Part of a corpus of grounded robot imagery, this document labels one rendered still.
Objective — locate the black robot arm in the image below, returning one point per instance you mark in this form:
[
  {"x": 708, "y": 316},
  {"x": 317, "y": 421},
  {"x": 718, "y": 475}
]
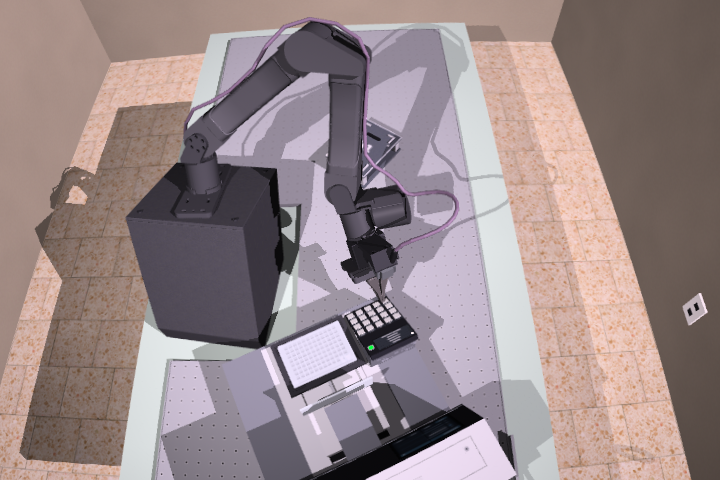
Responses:
[{"x": 359, "y": 210}]

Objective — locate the white microplate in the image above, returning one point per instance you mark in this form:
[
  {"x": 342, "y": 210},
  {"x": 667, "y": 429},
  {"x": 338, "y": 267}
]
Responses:
[{"x": 339, "y": 344}]

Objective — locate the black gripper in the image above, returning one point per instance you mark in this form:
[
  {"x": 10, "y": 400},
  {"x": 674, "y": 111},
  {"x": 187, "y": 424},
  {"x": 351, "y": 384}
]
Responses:
[{"x": 365, "y": 274}]

